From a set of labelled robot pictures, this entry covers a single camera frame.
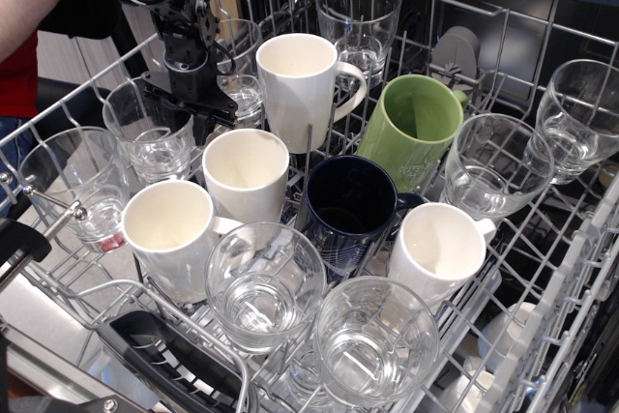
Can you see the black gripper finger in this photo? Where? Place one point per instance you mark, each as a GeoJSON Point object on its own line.
{"type": "Point", "coordinates": [167, 114]}
{"type": "Point", "coordinates": [204, 124]}

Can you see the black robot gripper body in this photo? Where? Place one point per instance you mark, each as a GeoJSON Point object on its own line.
{"type": "Point", "coordinates": [189, 80]}

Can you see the clear drinking glass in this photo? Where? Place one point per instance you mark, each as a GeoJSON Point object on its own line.
{"type": "Point", "coordinates": [155, 152]}

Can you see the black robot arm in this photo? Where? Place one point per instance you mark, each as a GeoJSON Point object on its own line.
{"type": "Point", "coordinates": [182, 17]}

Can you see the tilted clear glass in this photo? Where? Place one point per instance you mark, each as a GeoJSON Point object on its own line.
{"type": "Point", "coordinates": [237, 44]}

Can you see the clear glass far left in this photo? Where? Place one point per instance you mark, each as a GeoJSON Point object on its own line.
{"type": "Point", "coordinates": [84, 165]}

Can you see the white mug front left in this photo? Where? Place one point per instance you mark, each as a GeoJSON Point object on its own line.
{"type": "Point", "coordinates": [172, 227]}

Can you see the dark blue mug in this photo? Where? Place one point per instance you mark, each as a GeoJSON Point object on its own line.
{"type": "Point", "coordinates": [348, 204]}

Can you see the clear glass front centre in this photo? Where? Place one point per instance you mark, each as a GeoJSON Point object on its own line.
{"type": "Point", "coordinates": [264, 283]}

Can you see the clear glass back centre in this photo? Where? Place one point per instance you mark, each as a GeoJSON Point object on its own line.
{"type": "Point", "coordinates": [362, 32]}

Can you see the black clamp with metal screw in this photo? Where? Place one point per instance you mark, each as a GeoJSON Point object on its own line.
{"type": "Point", "coordinates": [20, 243]}

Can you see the green ceramic mug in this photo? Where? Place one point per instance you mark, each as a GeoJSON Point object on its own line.
{"type": "Point", "coordinates": [412, 126]}

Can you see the white mug front right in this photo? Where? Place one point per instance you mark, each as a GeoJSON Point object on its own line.
{"type": "Point", "coordinates": [438, 249]}

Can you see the clear glass front bottom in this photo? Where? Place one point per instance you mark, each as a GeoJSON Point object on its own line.
{"type": "Point", "coordinates": [375, 340]}

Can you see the clear glass right middle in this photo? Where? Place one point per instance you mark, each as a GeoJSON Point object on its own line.
{"type": "Point", "coordinates": [496, 165]}

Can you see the clear glass far right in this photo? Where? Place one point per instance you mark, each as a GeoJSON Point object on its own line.
{"type": "Point", "coordinates": [578, 117]}

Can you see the white handleless cup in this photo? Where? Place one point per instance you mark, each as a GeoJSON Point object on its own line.
{"type": "Point", "coordinates": [245, 171]}

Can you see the tall white mug with handle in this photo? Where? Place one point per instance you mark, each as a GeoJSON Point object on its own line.
{"type": "Point", "coordinates": [298, 74]}

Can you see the grey wire dishwasher rack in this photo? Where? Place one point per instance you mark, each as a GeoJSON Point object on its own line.
{"type": "Point", "coordinates": [547, 292]}

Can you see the black rack handle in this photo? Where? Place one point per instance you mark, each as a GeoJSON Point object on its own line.
{"type": "Point", "coordinates": [184, 375]}

